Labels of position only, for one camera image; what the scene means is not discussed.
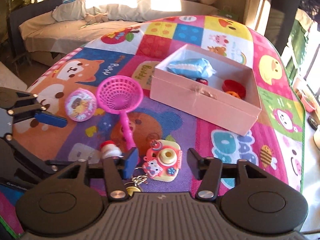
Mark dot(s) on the beige sofa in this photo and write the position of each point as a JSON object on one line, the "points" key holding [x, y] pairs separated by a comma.
{"points": [[52, 35]]}

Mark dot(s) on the pink toy strainer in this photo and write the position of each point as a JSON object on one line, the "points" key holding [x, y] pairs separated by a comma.
{"points": [[120, 95]]}

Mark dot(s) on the pink round toy ball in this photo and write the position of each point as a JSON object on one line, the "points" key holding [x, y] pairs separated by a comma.
{"points": [[80, 105]]}

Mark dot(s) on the orange ball toy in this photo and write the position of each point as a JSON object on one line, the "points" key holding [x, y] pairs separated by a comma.
{"points": [[234, 94]]}

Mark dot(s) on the black red doll figure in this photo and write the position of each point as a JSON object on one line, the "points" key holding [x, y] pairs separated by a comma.
{"points": [[202, 81]]}

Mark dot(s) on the pink cardboard box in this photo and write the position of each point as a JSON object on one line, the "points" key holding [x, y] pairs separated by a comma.
{"points": [[209, 102]]}

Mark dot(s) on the gold keychain bell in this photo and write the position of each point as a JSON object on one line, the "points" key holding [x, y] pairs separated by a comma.
{"points": [[133, 186]]}

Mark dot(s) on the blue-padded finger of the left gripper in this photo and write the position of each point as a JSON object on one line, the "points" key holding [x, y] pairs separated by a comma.
{"points": [[37, 112]]}

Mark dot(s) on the blue tissue pack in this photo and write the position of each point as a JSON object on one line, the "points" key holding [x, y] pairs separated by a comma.
{"points": [[192, 68]]}

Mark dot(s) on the pink toy camera keychain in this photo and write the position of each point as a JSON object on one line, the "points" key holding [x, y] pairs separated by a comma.
{"points": [[163, 160]]}

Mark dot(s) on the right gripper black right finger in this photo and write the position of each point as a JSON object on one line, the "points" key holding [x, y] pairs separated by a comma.
{"points": [[208, 171]]}

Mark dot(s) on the small yogurt drink bottle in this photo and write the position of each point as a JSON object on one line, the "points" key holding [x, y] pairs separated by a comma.
{"points": [[110, 149]]}

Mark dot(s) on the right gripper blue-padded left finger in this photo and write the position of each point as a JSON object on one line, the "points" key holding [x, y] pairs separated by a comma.
{"points": [[116, 170]]}

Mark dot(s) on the colourful cartoon play mat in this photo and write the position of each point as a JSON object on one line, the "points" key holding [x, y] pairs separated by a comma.
{"points": [[179, 128]]}

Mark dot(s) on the red round lid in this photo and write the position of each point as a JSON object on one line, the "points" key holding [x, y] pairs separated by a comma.
{"points": [[231, 85]]}

